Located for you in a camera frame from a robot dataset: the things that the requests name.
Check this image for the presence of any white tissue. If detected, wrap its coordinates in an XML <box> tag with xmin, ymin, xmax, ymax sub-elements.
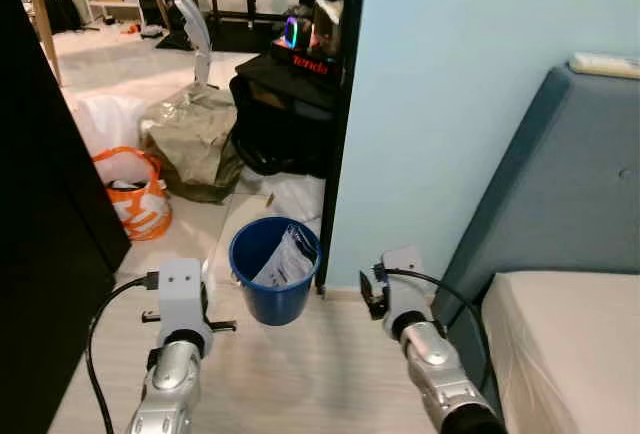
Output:
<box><xmin>200</xmin><ymin>257</ymin><xmax>217</xmax><ymax>290</ymax></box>

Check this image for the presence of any blue plastic bucket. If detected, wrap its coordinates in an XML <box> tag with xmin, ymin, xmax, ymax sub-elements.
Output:
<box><xmin>228</xmin><ymin>216</ymin><xmax>323</xmax><ymax>327</ymax></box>

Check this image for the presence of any crinkled plastic wrapper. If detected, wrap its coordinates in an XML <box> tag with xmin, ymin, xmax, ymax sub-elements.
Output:
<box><xmin>252</xmin><ymin>224</ymin><xmax>319</xmax><ymax>288</ymax></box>

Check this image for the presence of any dark blue bed base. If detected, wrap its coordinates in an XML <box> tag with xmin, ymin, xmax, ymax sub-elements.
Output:
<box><xmin>440</xmin><ymin>299</ymin><xmax>506</xmax><ymax>434</ymax></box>

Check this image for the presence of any small white plastic bag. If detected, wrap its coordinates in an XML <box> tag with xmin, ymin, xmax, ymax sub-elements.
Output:
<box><xmin>262</xmin><ymin>174</ymin><xmax>326</xmax><ymax>225</ymax></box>

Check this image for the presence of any orange and white bag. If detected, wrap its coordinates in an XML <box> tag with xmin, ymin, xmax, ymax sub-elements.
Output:
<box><xmin>92</xmin><ymin>146</ymin><xmax>173</xmax><ymax>242</ymax></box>

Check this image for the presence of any olive green sack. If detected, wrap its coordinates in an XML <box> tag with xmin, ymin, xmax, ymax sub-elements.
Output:
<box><xmin>140</xmin><ymin>82</ymin><xmax>241</xmax><ymax>205</ymax></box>

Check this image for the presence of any black fabric bag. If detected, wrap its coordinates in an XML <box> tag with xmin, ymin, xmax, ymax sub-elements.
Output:
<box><xmin>228</xmin><ymin>39</ymin><xmax>346</xmax><ymax>177</ymax></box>

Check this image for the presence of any mattress with beige sheet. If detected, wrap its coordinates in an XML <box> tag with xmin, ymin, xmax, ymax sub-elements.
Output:
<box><xmin>482</xmin><ymin>271</ymin><xmax>640</xmax><ymax>434</ymax></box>

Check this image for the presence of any blue fabric headboard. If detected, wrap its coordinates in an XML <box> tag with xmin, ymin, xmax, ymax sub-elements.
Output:
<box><xmin>432</xmin><ymin>62</ymin><xmax>640</xmax><ymax>325</ymax></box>

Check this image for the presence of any large white plastic bag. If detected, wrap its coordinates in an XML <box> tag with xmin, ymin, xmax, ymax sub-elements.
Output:
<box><xmin>65</xmin><ymin>92</ymin><xmax>151</xmax><ymax>155</ymax></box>

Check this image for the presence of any black box with red lettering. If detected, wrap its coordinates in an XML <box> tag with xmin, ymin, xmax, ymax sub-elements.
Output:
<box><xmin>268</xmin><ymin>46</ymin><xmax>336</xmax><ymax>80</ymax></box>

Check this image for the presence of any white remote control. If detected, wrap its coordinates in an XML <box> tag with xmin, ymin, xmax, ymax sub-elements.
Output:
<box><xmin>570</xmin><ymin>52</ymin><xmax>640</xmax><ymax>80</ymax></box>

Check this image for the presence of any black backpack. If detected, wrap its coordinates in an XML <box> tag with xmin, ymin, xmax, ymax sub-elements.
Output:
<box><xmin>40</xmin><ymin>0</ymin><xmax>86</xmax><ymax>35</ymax></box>

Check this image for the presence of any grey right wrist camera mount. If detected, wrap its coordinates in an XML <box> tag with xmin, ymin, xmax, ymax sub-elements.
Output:
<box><xmin>380</xmin><ymin>247</ymin><xmax>426</xmax><ymax>317</ymax></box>

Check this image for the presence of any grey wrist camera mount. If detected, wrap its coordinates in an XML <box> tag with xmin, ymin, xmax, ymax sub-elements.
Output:
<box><xmin>157</xmin><ymin>259</ymin><xmax>206</xmax><ymax>333</ymax></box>
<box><xmin>380</xmin><ymin>247</ymin><xmax>426</xmax><ymax>317</ymax></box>

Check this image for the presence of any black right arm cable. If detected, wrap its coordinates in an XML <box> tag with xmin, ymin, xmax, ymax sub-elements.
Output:
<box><xmin>375</xmin><ymin>267</ymin><xmax>496</xmax><ymax>395</ymax></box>

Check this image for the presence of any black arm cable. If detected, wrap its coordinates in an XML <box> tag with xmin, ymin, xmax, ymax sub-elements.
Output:
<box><xmin>85</xmin><ymin>272</ymin><xmax>161</xmax><ymax>434</ymax></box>
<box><xmin>375</xmin><ymin>267</ymin><xmax>496</xmax><ymax>395</ymax></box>

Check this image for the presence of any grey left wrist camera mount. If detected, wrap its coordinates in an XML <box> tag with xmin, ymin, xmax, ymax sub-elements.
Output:
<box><xmin>157</xmin><ymin>259</ymin><xmax>206</xmax><ymax>333</ymax></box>

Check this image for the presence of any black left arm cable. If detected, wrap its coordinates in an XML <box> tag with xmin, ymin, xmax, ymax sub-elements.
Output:
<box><xmin>85</xmin><ymin>272</ymin><xmax>161</xmax><ymax>434</ymax></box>

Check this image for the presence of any black door frame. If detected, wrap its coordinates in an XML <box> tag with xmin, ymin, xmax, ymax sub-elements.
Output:
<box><xmin>315</xmin><ymin>0</ymin><xmax>369</xmax><ymax>295</ymax></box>

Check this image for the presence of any device with glowing ring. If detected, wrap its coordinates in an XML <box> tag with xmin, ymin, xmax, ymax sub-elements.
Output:
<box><xmin>283</xmin><ymin>16</ymin><xmax>301</xmax><ymax>50</ymax></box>

